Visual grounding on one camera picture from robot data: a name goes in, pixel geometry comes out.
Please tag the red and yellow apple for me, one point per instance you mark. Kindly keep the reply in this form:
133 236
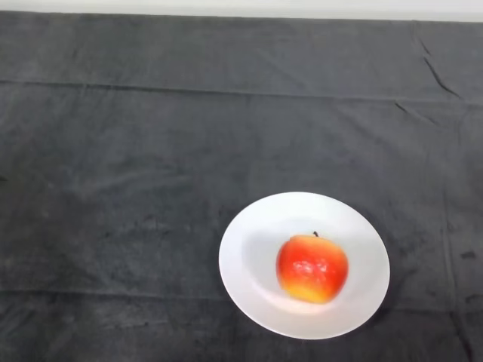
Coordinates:
312 269

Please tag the round white plate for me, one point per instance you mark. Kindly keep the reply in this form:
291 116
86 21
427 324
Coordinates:
256 264

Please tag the black cloth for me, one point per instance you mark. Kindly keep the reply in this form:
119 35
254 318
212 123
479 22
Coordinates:
188 151

